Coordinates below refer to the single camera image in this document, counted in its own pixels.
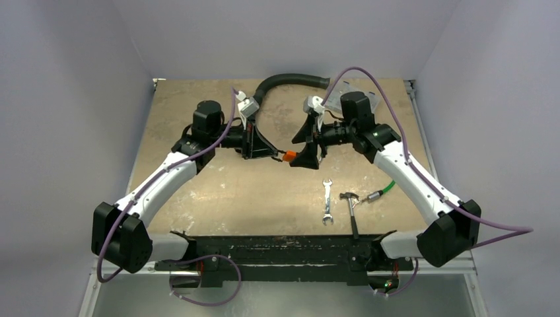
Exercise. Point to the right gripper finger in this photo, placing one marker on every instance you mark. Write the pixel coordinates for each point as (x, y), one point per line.
(307, 158)
(305, 131)

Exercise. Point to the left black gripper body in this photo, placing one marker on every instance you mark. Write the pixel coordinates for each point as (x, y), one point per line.
(247, 139)

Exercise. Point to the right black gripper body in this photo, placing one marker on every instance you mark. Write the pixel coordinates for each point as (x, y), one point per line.
(316, 137)

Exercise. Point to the orange black padlock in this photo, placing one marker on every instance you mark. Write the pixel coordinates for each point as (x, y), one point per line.
(286, 156)

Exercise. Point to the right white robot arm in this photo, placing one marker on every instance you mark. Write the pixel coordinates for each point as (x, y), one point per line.
(451, 228)

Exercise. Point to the silver open-end wrench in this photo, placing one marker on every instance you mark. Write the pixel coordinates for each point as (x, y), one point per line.
(327, 202)

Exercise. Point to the clear plastic organizer box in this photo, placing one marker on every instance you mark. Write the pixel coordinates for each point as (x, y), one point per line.
(343, 91)

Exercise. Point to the small black hammer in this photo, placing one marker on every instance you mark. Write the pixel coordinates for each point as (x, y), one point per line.
(350, 198)

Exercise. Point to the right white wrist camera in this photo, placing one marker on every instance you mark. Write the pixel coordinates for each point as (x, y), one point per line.
(313, 106)

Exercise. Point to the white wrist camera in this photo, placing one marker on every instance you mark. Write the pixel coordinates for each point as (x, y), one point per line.
(247, 105)
(313, 106)

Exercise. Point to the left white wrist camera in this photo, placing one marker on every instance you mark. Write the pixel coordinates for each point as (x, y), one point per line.
(247, 105)

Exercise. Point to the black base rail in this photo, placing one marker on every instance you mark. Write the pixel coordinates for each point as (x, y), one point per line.
(288, 258)

